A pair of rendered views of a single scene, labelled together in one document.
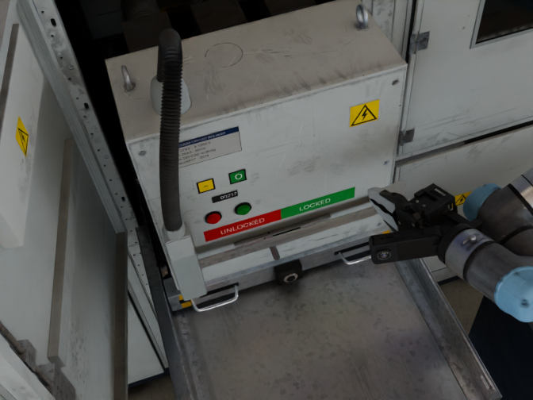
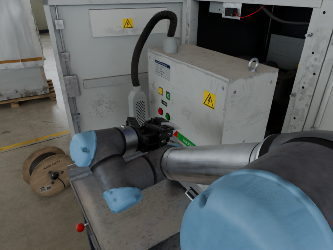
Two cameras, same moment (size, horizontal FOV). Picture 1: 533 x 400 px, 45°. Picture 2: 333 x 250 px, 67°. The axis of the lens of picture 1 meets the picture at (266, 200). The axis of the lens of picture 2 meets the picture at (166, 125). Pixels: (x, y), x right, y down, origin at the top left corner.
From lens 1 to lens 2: 108 cm
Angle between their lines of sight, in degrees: 56
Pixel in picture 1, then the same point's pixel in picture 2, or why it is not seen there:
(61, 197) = (145, 72)
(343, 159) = (199, 124)
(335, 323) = (154, 201)
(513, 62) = not seen: outside the picture
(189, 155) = (158, 69)
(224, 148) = (166, 75)
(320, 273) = (182, 191)
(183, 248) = (132, 95)
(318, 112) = (193, 81)
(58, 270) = (115, 76)
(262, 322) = not seen: hidden behind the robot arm
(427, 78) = not seen: hidden behind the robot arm
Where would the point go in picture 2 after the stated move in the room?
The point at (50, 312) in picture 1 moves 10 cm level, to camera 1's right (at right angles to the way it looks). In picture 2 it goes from (99, 77) to (101, 84)
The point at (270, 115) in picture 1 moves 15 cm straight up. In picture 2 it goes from (179, 69) to (180, 24)
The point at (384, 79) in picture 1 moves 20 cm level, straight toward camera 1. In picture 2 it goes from (218, 82) to (151, 84)
